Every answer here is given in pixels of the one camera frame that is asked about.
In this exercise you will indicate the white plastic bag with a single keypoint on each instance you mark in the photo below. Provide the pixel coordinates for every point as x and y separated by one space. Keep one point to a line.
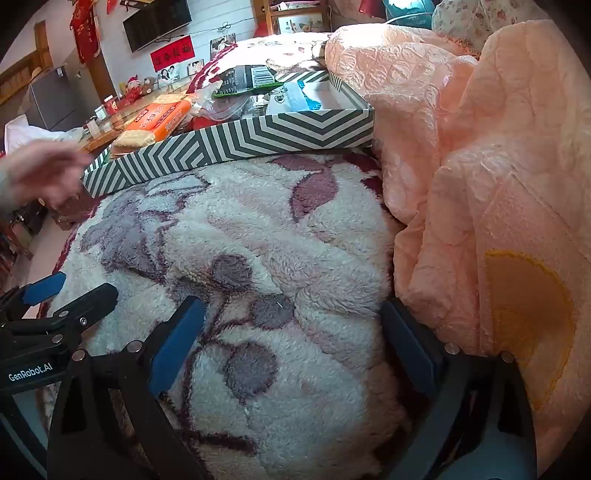
32 134

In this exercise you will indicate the plush toy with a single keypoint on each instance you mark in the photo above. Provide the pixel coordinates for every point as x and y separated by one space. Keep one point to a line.
136 87

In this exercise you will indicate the wall television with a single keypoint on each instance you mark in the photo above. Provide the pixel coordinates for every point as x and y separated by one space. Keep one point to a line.
157 23

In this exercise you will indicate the peach quilted blanket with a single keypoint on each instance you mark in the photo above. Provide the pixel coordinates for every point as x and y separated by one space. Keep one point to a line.
461 161

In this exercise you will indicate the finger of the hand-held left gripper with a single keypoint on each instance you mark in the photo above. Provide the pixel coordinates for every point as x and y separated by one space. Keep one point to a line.
44 288
92 300

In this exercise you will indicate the photo frame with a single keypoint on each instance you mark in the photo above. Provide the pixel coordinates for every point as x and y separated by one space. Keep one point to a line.
223 46
195 68
168 76

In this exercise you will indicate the person's left hand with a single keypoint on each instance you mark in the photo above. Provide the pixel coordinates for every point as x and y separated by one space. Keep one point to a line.
41 175

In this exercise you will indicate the grey refrigerator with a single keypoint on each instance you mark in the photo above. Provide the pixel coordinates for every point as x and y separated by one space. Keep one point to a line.
51 99

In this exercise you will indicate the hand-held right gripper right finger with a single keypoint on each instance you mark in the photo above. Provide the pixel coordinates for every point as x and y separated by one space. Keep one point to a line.
411 350

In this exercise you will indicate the teal and white snack packet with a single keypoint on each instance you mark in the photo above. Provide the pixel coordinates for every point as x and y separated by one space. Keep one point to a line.
314 97

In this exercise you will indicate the floral pillow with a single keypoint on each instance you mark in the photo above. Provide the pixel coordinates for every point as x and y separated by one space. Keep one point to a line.
485 18

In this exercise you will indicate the red snack packet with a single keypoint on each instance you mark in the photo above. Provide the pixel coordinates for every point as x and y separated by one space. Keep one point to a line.
203 123

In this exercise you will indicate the green and black snack packet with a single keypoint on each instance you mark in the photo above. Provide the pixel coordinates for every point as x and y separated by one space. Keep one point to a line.
247 81

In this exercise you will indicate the chevron striped cardboard box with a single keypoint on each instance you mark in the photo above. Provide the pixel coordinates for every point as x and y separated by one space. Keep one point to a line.
240 138

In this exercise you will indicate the orange cracker packet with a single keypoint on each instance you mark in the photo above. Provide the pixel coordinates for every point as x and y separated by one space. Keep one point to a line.
159 120

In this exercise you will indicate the glass top table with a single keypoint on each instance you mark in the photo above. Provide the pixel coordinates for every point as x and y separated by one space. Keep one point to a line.
124 108

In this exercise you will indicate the red hanging decoration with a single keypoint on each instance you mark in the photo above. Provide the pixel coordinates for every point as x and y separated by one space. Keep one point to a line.
85 32

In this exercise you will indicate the clear plastic bag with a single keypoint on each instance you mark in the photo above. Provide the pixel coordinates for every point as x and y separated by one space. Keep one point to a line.
221 106

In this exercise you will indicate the wooden shelf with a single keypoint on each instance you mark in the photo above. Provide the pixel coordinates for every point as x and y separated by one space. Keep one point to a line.
295 21

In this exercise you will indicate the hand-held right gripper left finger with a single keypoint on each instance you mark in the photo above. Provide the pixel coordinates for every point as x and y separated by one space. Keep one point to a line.
178 346

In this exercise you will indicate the floral fleece blanket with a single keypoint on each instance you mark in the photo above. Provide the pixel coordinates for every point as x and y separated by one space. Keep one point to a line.
277 277

